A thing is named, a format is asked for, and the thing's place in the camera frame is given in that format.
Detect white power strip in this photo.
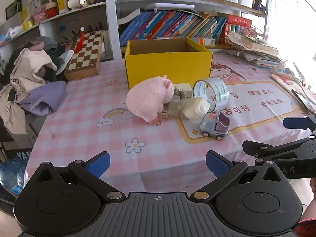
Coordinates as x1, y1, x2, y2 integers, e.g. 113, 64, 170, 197
270, 62, 297, 77

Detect pink booklet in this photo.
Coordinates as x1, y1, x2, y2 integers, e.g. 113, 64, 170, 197
270, 73, 316, 114

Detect clear packing tape roll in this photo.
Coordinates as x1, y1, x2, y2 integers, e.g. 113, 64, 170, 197
193, 77, 230, 114

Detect black small box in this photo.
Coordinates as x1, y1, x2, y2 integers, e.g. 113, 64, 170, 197
253, 0, 267, 14

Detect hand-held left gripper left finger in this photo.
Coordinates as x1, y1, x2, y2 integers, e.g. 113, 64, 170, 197
31, 151, 127, 203

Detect pink pig plush toy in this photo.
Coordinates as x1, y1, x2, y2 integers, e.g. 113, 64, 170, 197
126, 75, 174, 125

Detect beige garment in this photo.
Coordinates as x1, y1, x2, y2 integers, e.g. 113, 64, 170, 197
0, 48, 58, 135

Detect white charger plug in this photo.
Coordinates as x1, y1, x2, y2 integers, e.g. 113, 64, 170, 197
174, 83, 193, 99

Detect clear water bottle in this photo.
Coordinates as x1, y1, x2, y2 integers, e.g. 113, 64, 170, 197
7, 157, 30, 178
0, 162, 24, 195

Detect row of colourful books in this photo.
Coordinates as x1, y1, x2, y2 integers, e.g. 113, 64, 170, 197
119, 10, 228, 47

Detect white light bar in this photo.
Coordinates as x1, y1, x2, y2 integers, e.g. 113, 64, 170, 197
146, 4, 195, 10

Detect grey toy car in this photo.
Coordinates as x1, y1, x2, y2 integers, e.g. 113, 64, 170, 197
199, 111, 231, 141

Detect white carton-shaped block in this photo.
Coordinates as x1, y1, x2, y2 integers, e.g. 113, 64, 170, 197
182, 96, 211, 120

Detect person's fuzzy clothing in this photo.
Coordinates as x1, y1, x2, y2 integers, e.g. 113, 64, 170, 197
294, 195, 316, 237

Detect wooden chessboard box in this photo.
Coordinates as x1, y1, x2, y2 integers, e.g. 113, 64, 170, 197
64, 30, 104, 81

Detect beige strap wristwatch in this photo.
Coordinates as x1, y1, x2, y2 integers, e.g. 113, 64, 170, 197
158, 85, 187, 119

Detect red book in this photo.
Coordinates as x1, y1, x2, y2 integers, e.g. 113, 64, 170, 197
223, 15, 252, 42

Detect grey garment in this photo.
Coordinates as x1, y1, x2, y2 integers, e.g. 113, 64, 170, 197
35, 36, 58, 50

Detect white jar yellow label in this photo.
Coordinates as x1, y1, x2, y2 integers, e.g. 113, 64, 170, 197
57, 0, 70, 14

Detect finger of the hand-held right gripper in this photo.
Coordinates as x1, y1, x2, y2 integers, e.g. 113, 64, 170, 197
283, 116, 316, 130
242, 136, 316, 166

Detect purple garment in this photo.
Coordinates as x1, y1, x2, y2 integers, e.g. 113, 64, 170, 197
22, 81, 67, 116

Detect white desk shelf unit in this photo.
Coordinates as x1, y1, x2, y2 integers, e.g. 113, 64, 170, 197
0, 0, 272, 62

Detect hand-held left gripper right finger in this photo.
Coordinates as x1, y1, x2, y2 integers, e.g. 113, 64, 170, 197
191, 150, 288, 201

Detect stack of papers and books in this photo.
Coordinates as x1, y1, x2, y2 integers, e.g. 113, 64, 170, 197
223, 31, 282, 68

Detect yellow cardboard box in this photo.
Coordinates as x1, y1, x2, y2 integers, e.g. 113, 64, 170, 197
124, 38, 213, 90

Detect red round jar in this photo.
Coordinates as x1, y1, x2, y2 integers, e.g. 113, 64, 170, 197
46, 0, 58, 19

